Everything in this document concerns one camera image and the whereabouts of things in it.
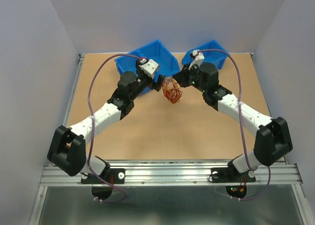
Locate aluminium left side rail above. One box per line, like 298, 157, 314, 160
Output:
63, 54, 85, 127

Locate aluminium rail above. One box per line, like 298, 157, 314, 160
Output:
40, 161, 303, 187
63, 54, 85, 127

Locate blue bin middle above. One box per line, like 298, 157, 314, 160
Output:
136, 40, 180, 76

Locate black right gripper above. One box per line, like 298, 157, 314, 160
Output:
172, 63, 207, 93

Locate blue bin right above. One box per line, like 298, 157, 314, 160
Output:
181, 39, 227, 70

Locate metal sheet front panel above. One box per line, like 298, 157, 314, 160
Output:
38, 185, 303, 225

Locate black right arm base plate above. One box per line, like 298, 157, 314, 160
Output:
208, 167, 256, 184

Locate aluminium front rail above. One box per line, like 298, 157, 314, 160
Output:
40, 161, 303, 187

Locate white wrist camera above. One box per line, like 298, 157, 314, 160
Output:
139, 58, 159, 79
189, 49, 204, 70

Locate blue bin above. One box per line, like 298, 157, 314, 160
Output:
136, 40, 180, 76
181, 39, 227, 70

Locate red thin wire bundle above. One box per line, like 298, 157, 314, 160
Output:
161, 77, 184, 104

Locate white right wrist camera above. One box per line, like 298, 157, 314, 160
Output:
189, 49, 204, 70

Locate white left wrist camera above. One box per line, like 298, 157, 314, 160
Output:
139, 58, 159, 79

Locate yellow thin wire bundle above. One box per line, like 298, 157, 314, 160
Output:
161, 77, 182, 104

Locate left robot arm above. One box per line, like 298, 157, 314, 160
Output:
47, 71, 165, 183

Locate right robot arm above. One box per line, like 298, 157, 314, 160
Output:
173, 63, 293, 181

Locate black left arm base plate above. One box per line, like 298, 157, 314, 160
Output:
80, 168, 126, 185

